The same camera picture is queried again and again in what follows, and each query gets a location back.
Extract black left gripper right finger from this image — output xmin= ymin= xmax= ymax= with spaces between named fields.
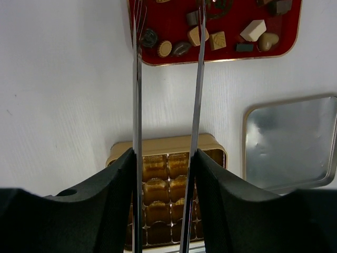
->
xmin=193 ymin=150 xmax=336 ymax=252

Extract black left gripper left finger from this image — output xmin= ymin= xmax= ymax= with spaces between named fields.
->
xmin=1 ymin=149 xmax=135 ymax=252

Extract white block chocolate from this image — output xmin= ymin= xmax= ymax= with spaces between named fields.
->
xmin=240 ymin=20 xmax=266 ymax=42

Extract metal tongs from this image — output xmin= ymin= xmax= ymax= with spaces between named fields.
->
xmin=132 ymin=1 xmax=206 ymax=252

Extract gold chocolate tin box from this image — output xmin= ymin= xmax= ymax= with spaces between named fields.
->
xmin=106 ymin=134 xmax=226 ymax=252

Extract dark green bar chocolate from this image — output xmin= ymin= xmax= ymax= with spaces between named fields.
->
xmin=235 ymin=43 xmax=254 ymax=52

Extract dark oval chocolate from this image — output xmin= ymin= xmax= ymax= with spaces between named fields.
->
xmin=172 ymin=41 xmax=192 ymax=56

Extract tan leaf square chocolate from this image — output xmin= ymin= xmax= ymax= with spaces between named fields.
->
xmin=210 ymin=31 xmax=226 ymax=51

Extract tan heart chocolate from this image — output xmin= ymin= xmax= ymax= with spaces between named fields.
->
xmin=257 ymin=32 xmax=279 ymax=52

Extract tan fluted round chocolate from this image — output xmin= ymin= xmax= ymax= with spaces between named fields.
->
xmin=157 ymin=40 xmax=172 ymax=58

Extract tan Sweet square chocolate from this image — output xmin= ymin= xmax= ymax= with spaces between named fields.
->
xmin=187 ymin=26 xmax=201 ymax=46

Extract red chocolate tray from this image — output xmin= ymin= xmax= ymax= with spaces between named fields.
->
xmin=126 ymin=0 xmax=303 ymax=66

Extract dark round swirl chocolate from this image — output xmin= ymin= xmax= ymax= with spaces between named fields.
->
xmin=141 ymin=28 xmax=158 ymax=48

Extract dark cup chocolate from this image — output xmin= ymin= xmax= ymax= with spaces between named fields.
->
xmin=186 ymin=11 xmax=199 ymax=26

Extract brown block chocolate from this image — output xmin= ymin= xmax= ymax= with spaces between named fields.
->
xmin=268 ymin=0 xmax=292 ymax=15

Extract silver tin lid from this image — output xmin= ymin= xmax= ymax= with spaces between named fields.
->
xmin=242 ymin=94 xmax=336 ymax=194

